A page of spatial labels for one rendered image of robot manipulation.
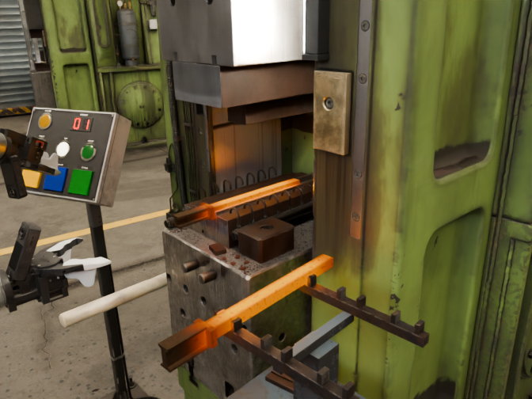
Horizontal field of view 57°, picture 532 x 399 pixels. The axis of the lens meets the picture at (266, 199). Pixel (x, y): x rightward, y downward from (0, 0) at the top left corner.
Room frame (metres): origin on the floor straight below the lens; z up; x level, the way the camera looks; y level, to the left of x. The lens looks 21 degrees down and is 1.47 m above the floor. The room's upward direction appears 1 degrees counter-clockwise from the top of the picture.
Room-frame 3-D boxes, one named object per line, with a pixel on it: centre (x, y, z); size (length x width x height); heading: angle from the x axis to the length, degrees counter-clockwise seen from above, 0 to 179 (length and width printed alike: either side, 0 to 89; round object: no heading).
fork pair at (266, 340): (0.74, -0.09, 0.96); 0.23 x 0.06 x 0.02; 135
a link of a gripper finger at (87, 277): (0.90, 0.37, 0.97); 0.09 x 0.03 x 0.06; 95
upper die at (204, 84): (1.34, 0.00, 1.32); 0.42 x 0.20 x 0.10; 131
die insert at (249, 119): (1.35, -0.04, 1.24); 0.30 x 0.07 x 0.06; 131
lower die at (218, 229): (1.34, 0.00, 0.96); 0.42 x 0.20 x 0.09; 131
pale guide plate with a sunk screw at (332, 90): (1.05, -0.14, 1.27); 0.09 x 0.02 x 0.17; 41
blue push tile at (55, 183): (1.45, 0.65, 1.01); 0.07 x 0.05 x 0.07; 66
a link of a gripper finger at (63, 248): (0.99, 0.45, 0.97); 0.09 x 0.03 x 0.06; 167
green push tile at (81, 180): (1.41, 0.55, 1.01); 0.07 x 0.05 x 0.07; 66
